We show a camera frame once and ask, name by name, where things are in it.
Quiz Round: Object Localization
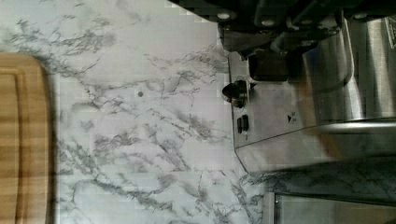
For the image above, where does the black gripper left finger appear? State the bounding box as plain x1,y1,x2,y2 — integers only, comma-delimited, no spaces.
169,0,238,22

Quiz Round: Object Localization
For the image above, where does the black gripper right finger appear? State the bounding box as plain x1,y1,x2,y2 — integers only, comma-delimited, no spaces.
254,0,346,28

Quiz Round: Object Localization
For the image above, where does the stainless steel slot toaster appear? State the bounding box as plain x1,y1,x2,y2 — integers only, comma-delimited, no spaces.
223,16,395,172

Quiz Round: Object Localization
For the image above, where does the stainless steel toaster oven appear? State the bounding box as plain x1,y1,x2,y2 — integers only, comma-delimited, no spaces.
260,192,396,224

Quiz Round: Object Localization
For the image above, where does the bamboo cutting board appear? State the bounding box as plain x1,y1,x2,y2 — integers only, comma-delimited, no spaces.
1,52,53,224

